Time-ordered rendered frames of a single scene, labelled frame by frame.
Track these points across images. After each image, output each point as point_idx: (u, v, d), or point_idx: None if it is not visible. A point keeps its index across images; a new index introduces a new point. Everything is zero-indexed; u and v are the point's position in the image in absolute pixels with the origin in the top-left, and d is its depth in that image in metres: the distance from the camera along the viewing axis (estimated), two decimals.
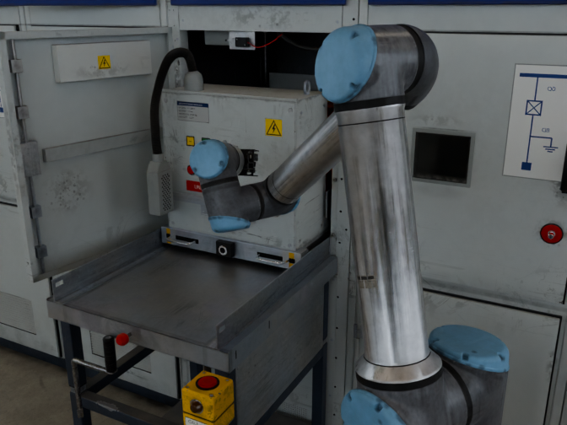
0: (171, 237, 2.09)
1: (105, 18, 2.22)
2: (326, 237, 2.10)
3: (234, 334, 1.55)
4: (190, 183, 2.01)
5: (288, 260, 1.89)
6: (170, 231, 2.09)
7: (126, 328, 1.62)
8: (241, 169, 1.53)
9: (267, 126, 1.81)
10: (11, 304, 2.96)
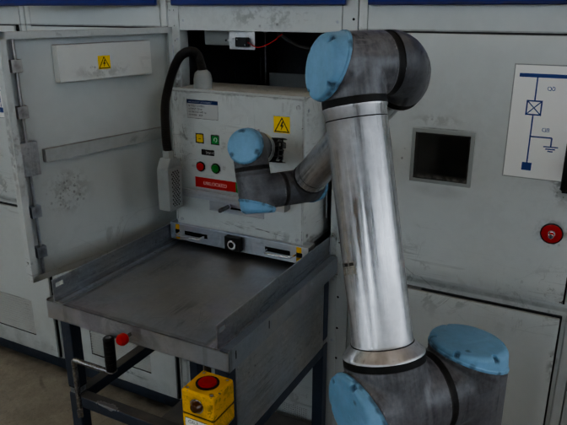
0: (180, 233, 2.14)
1: (105, 18, 2.22)
2: None
3: (234, 334, 1.55)
4: (198, 180, 2.05)
5: (295, 255, 1.93)
6: (180, 227, 2.13)
7: (126, 328, 1.62)
8: (272, 156, 1.66)
9: (276, 123, 1.85)
10: (11, 304, 2.96)
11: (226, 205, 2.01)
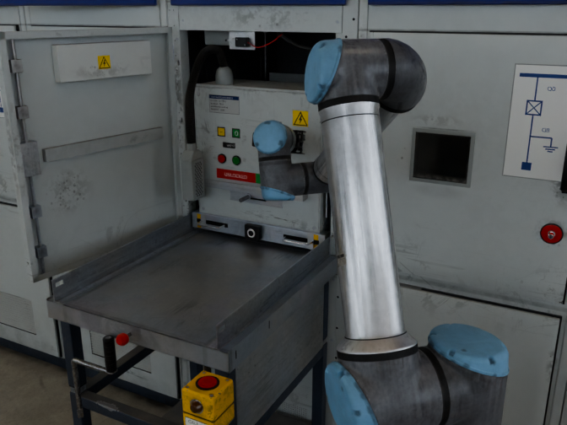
0: (202, 222, 2.24)
1: (105, 18, 2.22)
2: None
3: (234, 334, 1.55)
4: (219, 171, 2.16)
5: (312, 242, 2.04)
6: (201, 216, 2.24)
7: (126, 328, 1.62)
8: (294, 147, 1.77)
9: (294, 117, 1.96)
10: (11, 304, 2.96)
11: (246, 195, 2.12)
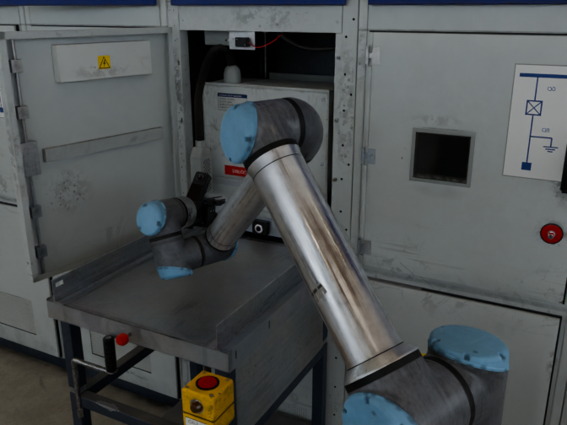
0: None
1: (105, 18, 2.22)
2: None
3: (234, 334, 1.55)
4: (228, 168, 2.20)
5: None
6: None
7: (126, 328, 1.62)
8: None
9: None
10: (11, 304, 2.96)
11: None
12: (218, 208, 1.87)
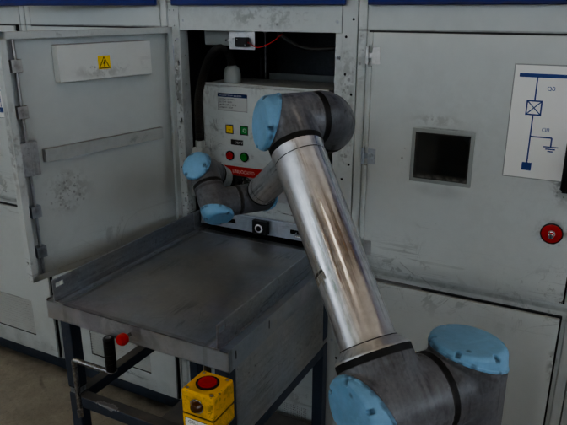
0: None
1: (105, 18, 2.22)
2: None
3: (234, 334, 1.55)
4: (228, 168, 2.20)
5: None
6: None
7: (126, 328, 1.62)
8: (229, 186, 1.92)
9: None
10: (11, 304, 2.96)
11: None
12: None
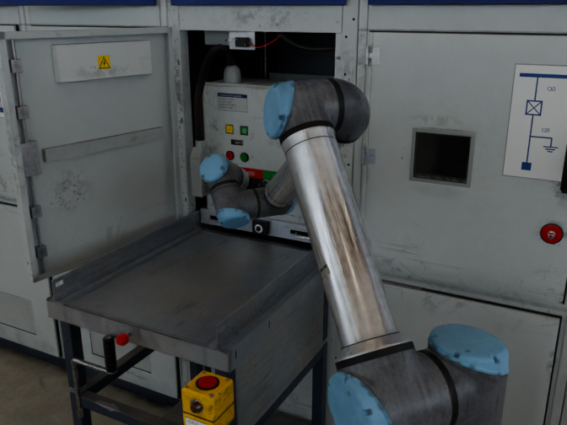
0: (206, 217, 2.30)
1: (105, 18, 2.22)
2: None
3: (234, 334, 1.55)
4: None
5: None
6: (205, 212, 2.29)
7: (126, 328, 1.62)
8: (245, 189, 1.89)
9: None
10: (11, 304, 2.96)
11: None
12: None
